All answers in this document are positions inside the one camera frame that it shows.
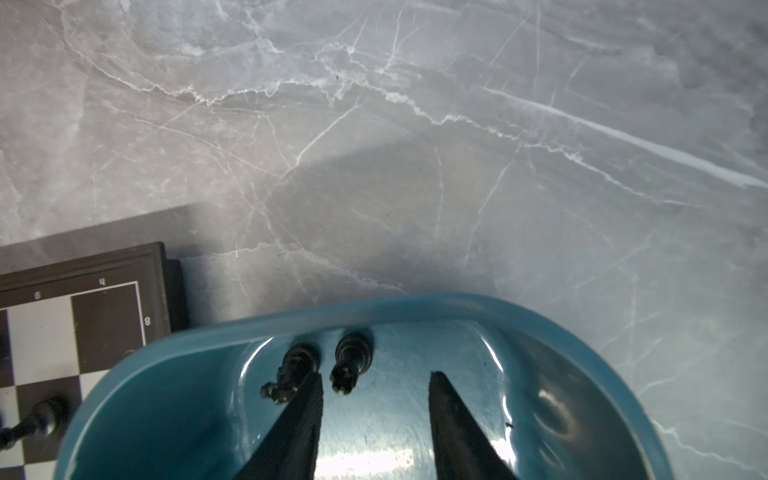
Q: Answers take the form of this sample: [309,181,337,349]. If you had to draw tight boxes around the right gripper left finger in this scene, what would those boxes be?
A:
[235,372,323,480]

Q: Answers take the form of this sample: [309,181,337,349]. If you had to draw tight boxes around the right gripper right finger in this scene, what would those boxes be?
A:
[428,371,518,480]

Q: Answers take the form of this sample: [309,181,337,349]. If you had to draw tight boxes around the black pawn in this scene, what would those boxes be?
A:
[1,396,69,451]

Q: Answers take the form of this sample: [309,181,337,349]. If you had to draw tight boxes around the black white chess board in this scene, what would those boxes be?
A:
[1,242,189,479]

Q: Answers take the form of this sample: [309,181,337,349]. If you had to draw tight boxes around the black knight in tray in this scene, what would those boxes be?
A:
[260,343,320,405]

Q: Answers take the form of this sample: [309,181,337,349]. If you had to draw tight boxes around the teal plastic tray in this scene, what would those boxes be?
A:
[55,294,672,479]

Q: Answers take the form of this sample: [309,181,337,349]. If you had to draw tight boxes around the black rook in tray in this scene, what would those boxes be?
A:
[330,332,373,395]

